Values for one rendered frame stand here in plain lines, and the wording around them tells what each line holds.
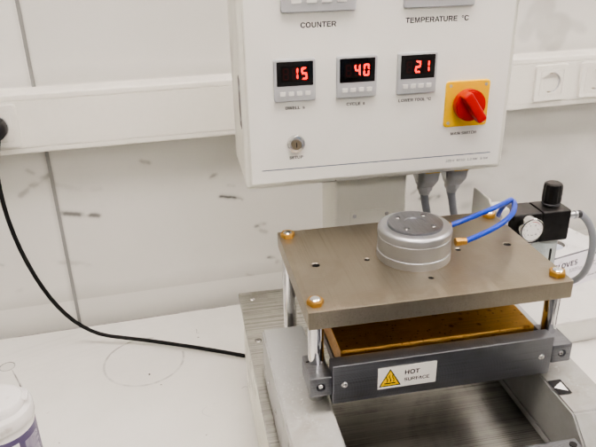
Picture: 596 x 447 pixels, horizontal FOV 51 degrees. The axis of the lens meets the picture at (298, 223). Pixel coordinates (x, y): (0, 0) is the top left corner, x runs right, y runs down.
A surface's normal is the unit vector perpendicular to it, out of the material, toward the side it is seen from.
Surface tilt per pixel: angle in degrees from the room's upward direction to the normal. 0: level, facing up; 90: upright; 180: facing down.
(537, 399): 90
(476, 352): 90
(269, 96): 90
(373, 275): 0
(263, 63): 90
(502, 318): 0
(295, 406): 0
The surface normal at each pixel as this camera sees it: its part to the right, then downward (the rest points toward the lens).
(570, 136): 0.24, 0.40
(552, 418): -0.98, 0.10
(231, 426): -0.02, -0.91
